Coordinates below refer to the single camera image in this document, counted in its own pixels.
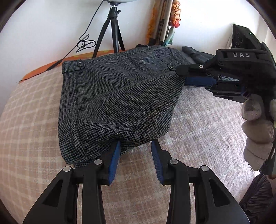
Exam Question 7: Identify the black tripod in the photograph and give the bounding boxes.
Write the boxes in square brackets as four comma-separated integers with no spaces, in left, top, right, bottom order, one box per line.
[92,1,125,58]

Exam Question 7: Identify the white ring light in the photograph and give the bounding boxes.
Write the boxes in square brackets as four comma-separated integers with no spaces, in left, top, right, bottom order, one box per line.
[104,0,137,6]

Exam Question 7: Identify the colourful scarf with flowers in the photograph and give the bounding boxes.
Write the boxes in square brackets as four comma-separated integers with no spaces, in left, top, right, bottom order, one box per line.
[163,0,181,46]

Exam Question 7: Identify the right hand grey glove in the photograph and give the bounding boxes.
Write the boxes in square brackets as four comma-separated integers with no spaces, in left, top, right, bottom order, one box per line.
[241,94,275,171]

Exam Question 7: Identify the dark grey folded garment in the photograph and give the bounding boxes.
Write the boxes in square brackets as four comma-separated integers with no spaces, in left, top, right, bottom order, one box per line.
[181,46,214,65]

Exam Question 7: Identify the plaid beige bed cover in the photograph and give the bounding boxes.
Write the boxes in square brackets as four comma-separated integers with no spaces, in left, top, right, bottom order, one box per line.
[1,68,254,223]

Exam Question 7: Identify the orange floral bed sheet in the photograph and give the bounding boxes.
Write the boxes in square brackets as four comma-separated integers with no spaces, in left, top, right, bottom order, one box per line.
[19,49,121,83]

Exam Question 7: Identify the folded metal tripod stand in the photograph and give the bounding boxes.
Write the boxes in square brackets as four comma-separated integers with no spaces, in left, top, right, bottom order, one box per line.
[148,1,173,46]

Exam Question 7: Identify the grey houndstooth pants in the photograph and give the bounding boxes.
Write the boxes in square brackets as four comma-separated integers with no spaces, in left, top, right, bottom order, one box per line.
[58,46,185,167]

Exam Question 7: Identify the black ring light cable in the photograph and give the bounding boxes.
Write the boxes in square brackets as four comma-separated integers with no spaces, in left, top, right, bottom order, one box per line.
[18,0,104,84]

